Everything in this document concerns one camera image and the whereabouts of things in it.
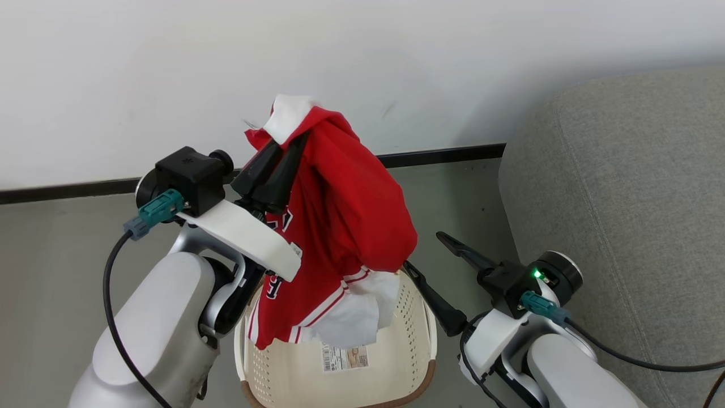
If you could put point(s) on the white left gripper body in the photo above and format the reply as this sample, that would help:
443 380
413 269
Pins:
249 238

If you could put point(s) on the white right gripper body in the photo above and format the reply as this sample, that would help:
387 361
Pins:
490 345

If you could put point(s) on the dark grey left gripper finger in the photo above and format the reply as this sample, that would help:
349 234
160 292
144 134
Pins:
255 170
280 181

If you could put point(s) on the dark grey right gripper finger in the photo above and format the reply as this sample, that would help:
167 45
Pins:
433 300
464 249

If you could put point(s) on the red and white jersey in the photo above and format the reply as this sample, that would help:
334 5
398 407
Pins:
351 204

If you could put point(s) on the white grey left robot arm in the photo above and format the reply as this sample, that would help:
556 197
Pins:
158 317

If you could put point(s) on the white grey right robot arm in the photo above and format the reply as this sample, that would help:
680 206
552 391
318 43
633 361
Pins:
572 374

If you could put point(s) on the grey fabric sofa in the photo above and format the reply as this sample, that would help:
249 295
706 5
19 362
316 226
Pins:
623 170

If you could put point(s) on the cream perforated laundry basket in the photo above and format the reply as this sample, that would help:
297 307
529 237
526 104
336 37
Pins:
396 362

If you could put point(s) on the white barcode label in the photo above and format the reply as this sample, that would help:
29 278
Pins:
345 358

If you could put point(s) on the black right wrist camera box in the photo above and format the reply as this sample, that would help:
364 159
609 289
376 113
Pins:
507 283

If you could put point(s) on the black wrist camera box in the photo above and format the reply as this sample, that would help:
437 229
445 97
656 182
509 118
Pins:
190 178
507 283

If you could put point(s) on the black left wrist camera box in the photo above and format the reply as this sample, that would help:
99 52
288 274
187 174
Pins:
190 178

